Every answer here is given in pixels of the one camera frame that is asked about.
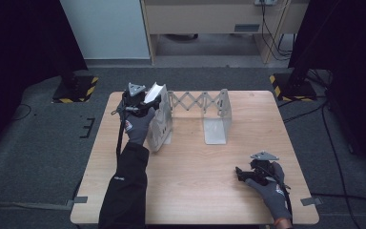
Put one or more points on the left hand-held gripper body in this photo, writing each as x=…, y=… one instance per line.
x=132, y=99

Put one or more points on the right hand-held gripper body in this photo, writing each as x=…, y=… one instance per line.
x=261, y=166

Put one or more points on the white book with grey figures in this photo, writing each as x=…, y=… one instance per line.
x=160, y=120

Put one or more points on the grey expandable metal book rack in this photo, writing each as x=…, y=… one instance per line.
x=203, y=110

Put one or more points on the person's left hand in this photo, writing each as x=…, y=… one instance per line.
x=139, y=126

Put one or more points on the person's right hand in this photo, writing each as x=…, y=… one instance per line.
x=270, y=194

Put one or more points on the black yellow striped stand base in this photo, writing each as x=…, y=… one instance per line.
x=75, y=89
x=293, y=89

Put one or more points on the grey tape strip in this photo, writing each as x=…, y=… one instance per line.
x=77, y=201
x=311, y=201

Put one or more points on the white panel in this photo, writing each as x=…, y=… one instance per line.
x=105, y=29

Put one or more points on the light wooden desk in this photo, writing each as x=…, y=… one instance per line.
x=203, y=16

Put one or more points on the black curtain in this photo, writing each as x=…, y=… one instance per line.
x=346, y=47
x=22, y=47

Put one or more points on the white power strip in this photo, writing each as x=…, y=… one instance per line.
x=265, y=2

